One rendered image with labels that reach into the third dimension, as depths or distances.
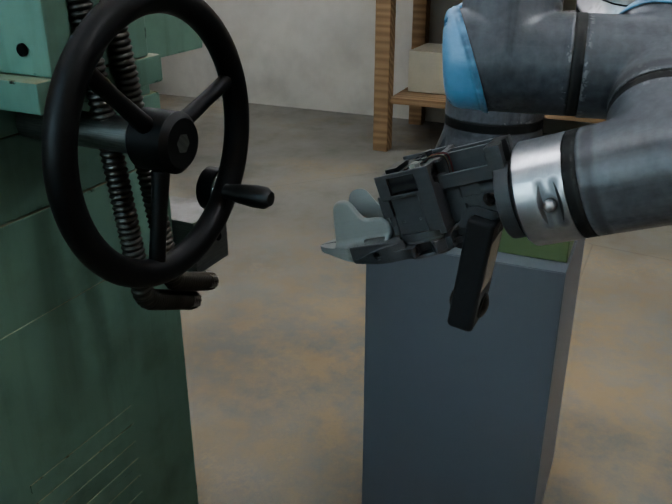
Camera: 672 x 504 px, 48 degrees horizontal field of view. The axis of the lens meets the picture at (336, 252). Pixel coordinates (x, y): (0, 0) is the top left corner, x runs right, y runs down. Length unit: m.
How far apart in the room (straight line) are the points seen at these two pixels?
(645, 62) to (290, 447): 1.16
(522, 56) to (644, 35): 0.10
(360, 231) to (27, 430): 0.47
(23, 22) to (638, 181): 0.54
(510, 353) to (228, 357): 0.92
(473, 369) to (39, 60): 0.77
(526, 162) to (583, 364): 1.38
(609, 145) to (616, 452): 1.16
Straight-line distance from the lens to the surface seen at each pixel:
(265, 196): 0.80
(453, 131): 1.17
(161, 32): 1.03
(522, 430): 1.25
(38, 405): 0.97
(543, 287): 1.12
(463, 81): 0.69
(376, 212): 0.74
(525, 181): 0.62
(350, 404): 1.74
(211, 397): 1.79
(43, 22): 0.76
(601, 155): 0.61
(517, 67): 0.68
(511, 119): 1.14
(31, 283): 0.91
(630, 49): 0.69
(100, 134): 0.78
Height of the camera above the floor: 1.01
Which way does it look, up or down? 24 degrees down
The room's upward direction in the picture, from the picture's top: straight up
